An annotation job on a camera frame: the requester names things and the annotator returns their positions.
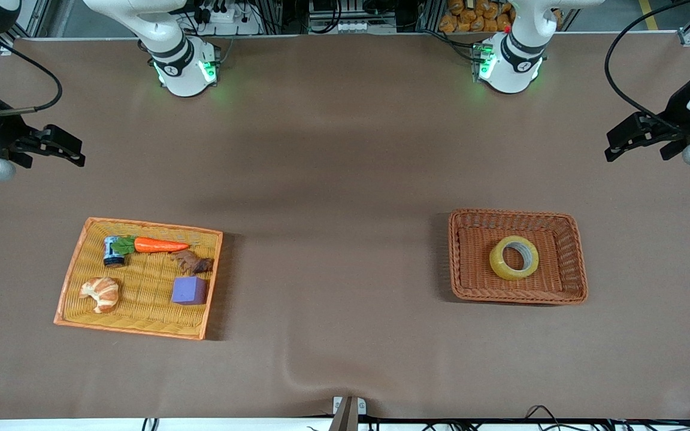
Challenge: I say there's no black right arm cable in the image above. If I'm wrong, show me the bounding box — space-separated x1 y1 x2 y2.
0 33 63 116

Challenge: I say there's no yellow packing tape roll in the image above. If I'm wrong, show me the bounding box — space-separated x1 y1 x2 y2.
489 235 540 281

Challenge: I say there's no brown woven basket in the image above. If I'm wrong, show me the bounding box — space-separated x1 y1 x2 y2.
447 208 589 306

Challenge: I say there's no brown toy lion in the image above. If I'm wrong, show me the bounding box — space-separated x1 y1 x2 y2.
171 249 214 276

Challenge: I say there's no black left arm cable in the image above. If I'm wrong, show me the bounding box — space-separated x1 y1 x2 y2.
604 0 690 135

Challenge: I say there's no white empty power strip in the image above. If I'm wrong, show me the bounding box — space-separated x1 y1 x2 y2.
332 20 398 34

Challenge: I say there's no pile of brown bread rolls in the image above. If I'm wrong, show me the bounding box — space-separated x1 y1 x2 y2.
439 0 563 34

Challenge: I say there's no orange toy carrot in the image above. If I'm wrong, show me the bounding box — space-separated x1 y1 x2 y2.
111 235 190 256

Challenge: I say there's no yellow woven basket orange rim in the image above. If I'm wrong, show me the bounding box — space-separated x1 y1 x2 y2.
53 217 224 341

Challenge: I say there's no brown tablecloth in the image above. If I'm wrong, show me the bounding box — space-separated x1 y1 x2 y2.
0 33 690 420

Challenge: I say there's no white power strip with plugs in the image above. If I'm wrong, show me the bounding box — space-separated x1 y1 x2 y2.
192 0 262 35

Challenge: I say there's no purple foam cube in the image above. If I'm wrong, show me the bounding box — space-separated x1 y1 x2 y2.
171 275 208 306

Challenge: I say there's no small can black lid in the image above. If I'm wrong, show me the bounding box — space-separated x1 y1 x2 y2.
103 236 127 268

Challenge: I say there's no toy croissant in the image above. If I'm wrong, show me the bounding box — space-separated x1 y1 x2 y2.
79 277 120 314

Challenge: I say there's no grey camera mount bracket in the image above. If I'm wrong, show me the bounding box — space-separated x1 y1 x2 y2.
332 395 367 431

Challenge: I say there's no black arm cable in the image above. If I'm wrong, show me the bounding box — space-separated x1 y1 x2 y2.
604 0 690 135
0 33 63 116

